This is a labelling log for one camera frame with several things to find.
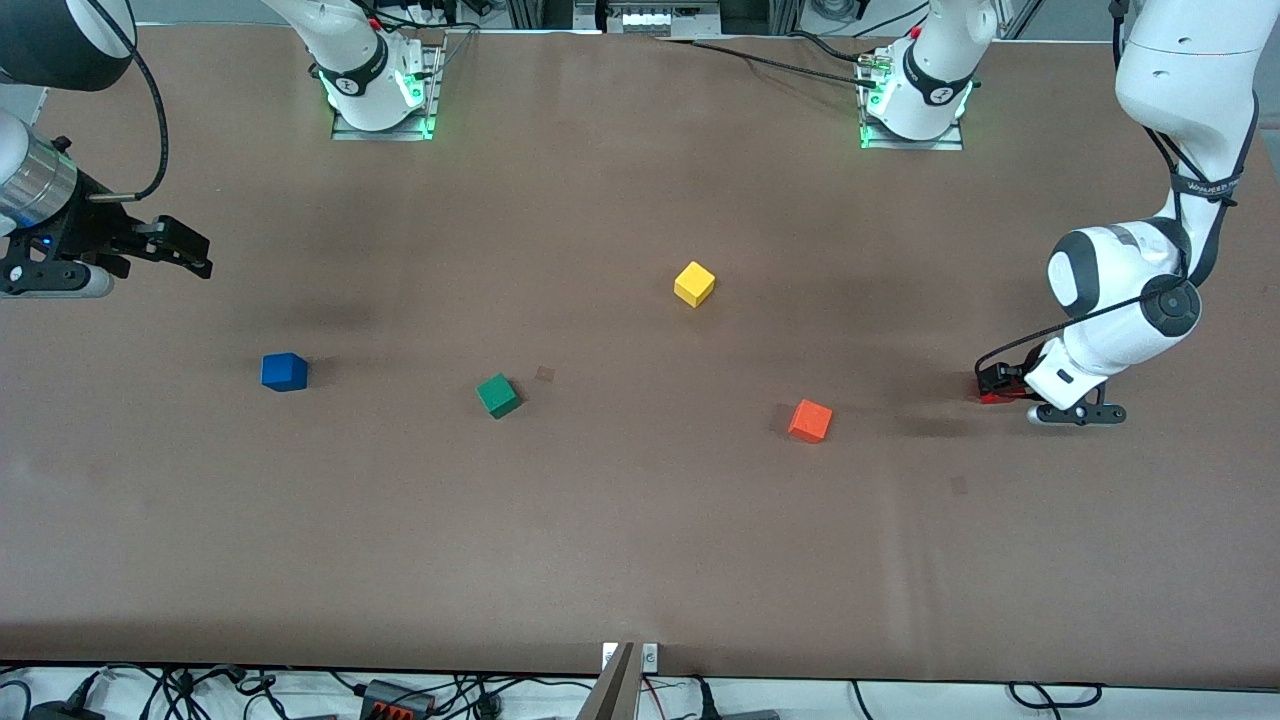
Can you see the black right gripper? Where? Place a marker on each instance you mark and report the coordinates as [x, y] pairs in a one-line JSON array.
[[88, 232]]

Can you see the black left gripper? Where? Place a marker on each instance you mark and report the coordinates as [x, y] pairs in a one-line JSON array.
[[1003, 380]]

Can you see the red wooden block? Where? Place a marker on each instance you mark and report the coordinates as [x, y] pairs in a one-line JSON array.
[[1000, 398]]

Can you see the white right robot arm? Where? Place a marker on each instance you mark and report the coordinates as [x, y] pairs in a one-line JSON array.
[[345, 60]]

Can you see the blue wooden block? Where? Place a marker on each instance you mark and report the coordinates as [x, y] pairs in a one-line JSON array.
[[284, 372]]

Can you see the orange wooden block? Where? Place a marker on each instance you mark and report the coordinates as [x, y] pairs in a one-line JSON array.
[[810, 421]]

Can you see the yellow wooden block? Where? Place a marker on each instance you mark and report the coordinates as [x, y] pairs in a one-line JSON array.
[[694, 284]]

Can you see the green wooden block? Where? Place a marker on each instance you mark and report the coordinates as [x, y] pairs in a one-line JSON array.
[[498, 396]]

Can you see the black orange connector block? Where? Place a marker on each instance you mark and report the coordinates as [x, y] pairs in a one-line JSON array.
[[395, 698]]

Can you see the brown table mat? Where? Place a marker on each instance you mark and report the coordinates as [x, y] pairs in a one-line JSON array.
[[640, 550]]

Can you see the grey metal terminal unit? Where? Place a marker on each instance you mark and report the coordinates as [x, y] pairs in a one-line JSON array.
[[660, 20]]

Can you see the brown wooden strip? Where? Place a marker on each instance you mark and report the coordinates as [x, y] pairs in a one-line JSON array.
[[612, 690]]

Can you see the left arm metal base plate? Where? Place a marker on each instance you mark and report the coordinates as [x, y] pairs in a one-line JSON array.
[[945, 143]]

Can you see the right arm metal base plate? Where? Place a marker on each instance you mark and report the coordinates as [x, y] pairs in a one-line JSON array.
[[432, 90]]

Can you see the small white bracket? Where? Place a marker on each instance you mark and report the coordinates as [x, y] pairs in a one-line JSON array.
[[609, 655], [650, 656]]

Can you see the aluminium frame profile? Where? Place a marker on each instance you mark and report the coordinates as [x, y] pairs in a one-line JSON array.
[[540, 12]]

